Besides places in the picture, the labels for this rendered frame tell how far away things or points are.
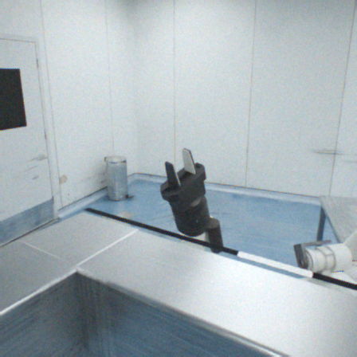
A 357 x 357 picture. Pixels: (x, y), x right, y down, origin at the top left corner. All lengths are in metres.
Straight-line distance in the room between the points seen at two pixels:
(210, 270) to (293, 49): 4.69
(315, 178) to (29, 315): 4.86
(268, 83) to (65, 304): 4.73
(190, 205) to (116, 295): 0.60
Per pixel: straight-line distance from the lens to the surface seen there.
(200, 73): 5.13
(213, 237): 0.84
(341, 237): 2.21
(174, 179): 0.72
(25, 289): 0.19
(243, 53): 4.95
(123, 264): 0.20
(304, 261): 0.88
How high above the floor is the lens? 1.73
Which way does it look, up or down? 17 degrees down
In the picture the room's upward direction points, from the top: straight up
